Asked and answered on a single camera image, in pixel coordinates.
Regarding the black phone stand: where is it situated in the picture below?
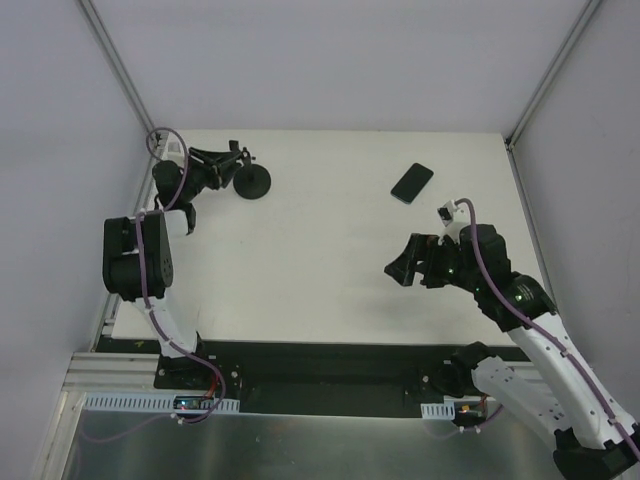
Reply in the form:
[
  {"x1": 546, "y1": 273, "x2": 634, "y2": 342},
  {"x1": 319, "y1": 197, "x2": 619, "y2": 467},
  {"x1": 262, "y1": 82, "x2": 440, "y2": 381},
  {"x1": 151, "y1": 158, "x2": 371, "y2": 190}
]
[{"x1": 229, "y1": 140, "x2": 272, "y2": 200}]

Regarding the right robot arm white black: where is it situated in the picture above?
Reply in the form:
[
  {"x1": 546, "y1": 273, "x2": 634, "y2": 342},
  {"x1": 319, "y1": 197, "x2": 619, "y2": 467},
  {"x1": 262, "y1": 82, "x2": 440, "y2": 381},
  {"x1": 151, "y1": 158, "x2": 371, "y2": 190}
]
[{"x1": 384, "y1": 224, "x2": 639, "y2": 479}]

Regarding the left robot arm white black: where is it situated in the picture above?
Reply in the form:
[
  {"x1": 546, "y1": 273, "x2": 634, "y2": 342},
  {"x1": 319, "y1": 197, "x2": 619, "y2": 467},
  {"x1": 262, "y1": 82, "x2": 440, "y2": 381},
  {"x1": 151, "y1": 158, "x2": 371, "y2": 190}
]
[{"x1": 102, "y1": 140, "x2": 252, "y2": 389}]

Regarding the black smartphone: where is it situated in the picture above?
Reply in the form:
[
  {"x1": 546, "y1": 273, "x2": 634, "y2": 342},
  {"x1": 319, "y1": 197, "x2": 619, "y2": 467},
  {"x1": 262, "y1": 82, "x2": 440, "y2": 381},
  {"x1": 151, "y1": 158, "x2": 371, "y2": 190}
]
[{"x1": 390, "y1": 163, "x2": 434, "y2": 204}]

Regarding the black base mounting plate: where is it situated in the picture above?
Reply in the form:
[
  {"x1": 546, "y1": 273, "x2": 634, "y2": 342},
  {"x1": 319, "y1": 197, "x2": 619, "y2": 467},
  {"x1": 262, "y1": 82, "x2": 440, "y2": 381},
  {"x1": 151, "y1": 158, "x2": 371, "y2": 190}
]
[{"x1": 94, "y1": 337, "x2": 521, "y2": 417}]

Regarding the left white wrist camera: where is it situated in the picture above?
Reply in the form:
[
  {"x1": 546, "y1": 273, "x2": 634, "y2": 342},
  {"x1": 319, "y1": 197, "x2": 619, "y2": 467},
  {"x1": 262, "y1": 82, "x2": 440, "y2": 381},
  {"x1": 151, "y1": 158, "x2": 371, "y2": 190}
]
[{"x1": 161, "y1": 141, "x2": 184, "y2": 162}]

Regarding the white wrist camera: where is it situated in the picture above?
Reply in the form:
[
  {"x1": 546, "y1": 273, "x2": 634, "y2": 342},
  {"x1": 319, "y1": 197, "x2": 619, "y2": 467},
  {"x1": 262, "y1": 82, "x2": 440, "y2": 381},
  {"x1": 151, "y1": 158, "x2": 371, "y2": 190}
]
[
  {"x1": 437, "y1": 200, "x2": 471, "y2": 245},
  {"x1": 161, "y1": 141, "x2": 184, "y2": 162}
]

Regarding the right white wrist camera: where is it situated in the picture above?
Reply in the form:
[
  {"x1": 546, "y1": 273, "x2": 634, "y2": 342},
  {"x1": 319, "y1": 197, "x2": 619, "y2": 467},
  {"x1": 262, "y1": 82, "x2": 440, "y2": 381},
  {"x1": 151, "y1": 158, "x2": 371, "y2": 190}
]
[{"x1": 437, "y1": 200, "x2": 471, "y2": 245}]

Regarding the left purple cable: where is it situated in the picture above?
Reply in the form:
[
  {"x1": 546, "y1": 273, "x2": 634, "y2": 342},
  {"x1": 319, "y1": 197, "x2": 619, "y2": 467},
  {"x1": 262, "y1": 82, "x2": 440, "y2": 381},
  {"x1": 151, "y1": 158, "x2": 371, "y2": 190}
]
[{"x1": 79, "y1": 127, "x2": 229, "y2": 443}]

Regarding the purple cable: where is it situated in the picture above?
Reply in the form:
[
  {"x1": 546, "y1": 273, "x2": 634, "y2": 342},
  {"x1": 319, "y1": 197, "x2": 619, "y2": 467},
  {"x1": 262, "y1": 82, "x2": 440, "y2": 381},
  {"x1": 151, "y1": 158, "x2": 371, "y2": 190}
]
[
  {"x1": 79, "y1": 127, "x2": 229, "y2": 443},
  {"x1": 422, "y1": 198, "x2": 640, "y2": 456}
]

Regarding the right white cable duct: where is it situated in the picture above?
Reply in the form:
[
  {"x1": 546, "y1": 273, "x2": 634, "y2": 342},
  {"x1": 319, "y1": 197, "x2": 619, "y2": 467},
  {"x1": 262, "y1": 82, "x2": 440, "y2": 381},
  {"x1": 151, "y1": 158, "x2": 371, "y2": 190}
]
[{"x1": 420, "y1": 401, "x2": 456, "y2": 421}]

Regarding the white cable duct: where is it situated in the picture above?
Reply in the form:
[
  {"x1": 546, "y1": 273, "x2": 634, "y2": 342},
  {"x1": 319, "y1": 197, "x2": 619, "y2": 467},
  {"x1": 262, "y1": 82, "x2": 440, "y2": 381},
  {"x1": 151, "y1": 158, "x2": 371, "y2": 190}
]
[
  {"x1": 420, "y1": 401, "x2": 456, "y2": 421},
  {"x1": 84, "y1": 393, "x2": 240, "y2": 415}
]

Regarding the left aluminium corner post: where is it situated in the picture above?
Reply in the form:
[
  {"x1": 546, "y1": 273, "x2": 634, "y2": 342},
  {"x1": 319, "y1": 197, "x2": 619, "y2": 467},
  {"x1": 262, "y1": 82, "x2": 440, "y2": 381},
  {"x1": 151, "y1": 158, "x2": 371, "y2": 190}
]
[{"x1": 75, "y1": 0, "x2": 155, "y2": 133}]

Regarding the aluminium corner post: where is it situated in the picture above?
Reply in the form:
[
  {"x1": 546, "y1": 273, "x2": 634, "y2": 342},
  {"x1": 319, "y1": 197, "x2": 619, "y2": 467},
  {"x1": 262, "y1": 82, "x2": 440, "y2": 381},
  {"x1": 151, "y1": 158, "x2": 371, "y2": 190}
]
[
  {"x1": 505, "y1": 0, "x2": 604, "y2": 151},
  {"x1": 75, "y1": 0, "x2": 155, "y2": 133}
]

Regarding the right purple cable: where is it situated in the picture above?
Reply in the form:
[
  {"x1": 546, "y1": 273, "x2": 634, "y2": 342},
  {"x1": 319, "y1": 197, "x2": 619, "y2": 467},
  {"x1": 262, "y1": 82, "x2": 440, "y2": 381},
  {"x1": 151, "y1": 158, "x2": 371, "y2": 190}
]
[{"x1": 422, "y1": 198, "x2": 640, "y2": 456}]

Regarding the aluminium frame rail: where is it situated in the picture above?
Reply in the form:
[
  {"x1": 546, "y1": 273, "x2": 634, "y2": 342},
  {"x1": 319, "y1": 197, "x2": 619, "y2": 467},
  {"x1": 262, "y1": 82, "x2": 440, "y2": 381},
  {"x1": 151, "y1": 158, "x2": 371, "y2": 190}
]
[{"x1": 62, "y1": 349, "x2": 609, "y2": 404}]

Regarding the left white cable duct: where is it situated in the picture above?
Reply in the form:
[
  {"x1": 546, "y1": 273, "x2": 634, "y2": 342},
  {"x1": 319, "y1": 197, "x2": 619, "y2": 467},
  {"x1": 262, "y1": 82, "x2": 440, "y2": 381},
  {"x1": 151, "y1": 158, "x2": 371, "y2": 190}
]
[{"x1": 84, "y1": 393, "x2": 240, "y2": 415}]

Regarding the right aluminium corner post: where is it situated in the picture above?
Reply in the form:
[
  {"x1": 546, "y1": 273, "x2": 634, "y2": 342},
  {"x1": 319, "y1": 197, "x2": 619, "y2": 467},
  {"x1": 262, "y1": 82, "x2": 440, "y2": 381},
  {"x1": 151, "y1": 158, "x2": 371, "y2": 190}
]
[{"x1": 505, "y1": 0, "x2": 604, "y2": 151}]

